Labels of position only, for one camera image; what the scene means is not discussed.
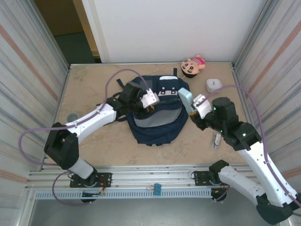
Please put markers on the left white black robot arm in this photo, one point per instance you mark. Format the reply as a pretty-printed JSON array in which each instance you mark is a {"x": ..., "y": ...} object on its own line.
[{"x": 89, "y": 122}]

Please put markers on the blue binder clip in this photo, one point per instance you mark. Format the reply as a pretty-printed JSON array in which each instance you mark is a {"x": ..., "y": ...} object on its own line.
[{"x": 157, "y": 189}]

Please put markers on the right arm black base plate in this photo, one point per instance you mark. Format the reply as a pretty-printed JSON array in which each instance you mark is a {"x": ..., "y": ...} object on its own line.
[{"x": 201, "y": 177}]

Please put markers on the brown wooden door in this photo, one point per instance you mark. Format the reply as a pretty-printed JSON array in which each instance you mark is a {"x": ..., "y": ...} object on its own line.
[{"x": 63, "y": 16}]

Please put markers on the light blue pencil box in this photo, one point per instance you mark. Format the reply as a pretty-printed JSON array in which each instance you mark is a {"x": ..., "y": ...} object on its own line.
[{"x": 185, "y": 100}]

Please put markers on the plush doll with pink shirt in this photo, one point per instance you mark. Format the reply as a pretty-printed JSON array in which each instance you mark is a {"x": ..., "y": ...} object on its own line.
[{"x": 191, "y": 67}]

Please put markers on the aluminium frame rail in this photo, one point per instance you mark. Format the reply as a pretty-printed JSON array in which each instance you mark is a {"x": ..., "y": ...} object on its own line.
[{"x": 152, "y": 175}]

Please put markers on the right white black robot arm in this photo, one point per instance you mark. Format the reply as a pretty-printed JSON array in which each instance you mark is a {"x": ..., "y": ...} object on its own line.
[{"x": 254, "y": 169}]

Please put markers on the grey plastic cup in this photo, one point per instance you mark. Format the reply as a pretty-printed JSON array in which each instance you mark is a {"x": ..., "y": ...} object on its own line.
[{"x": 72, "y": 117}]

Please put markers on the small white box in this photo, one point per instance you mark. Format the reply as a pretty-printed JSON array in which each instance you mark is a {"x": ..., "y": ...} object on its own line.
[{"x": 214, "y": 85}]

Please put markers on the navy blue student backpack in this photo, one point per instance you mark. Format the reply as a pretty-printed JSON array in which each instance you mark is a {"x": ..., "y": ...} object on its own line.
[{"x": 155, "y": 127}]

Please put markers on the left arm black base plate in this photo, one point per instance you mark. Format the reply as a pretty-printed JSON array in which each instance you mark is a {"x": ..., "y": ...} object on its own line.
[{"x": 105, "y": 180}]

